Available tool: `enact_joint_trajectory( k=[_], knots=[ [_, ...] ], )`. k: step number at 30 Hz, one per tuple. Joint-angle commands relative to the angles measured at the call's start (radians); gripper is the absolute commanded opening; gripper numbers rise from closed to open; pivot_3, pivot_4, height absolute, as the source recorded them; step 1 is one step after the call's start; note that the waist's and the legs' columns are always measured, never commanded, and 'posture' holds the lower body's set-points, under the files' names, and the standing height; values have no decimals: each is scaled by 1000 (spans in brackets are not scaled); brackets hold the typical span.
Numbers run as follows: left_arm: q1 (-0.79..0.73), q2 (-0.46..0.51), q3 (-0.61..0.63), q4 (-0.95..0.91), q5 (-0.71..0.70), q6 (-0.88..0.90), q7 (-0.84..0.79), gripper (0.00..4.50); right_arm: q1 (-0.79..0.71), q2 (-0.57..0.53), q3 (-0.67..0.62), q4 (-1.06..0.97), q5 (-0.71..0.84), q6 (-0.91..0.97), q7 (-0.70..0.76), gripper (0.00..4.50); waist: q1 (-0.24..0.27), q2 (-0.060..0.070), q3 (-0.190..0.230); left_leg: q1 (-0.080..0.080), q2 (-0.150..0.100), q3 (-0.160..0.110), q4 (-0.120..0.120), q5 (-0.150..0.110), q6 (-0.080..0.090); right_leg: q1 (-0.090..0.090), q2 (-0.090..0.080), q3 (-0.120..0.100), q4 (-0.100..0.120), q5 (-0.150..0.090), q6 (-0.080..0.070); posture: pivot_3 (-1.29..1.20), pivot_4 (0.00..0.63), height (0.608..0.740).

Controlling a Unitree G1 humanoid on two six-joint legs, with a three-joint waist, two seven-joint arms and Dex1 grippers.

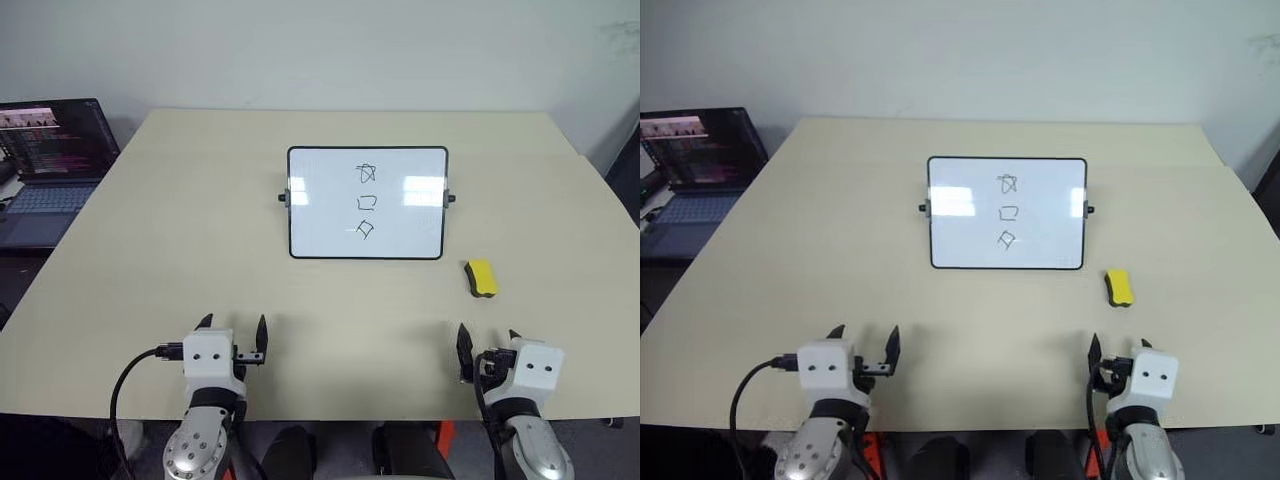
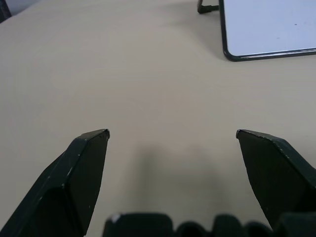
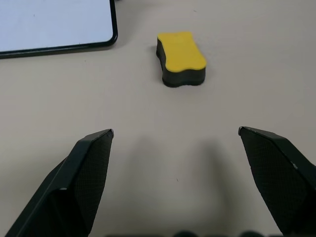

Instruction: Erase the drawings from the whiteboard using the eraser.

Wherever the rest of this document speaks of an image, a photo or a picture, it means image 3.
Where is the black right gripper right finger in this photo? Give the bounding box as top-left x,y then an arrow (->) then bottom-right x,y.
238,126 -> 316,237

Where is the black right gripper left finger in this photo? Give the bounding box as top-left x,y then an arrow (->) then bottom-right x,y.
4,128 -> 115,237

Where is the yellow object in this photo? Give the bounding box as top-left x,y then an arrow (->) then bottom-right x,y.
156,31 -> 207,88

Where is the black-framed whiteboard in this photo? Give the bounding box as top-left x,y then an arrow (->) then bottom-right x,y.
0,0 -> 119,59

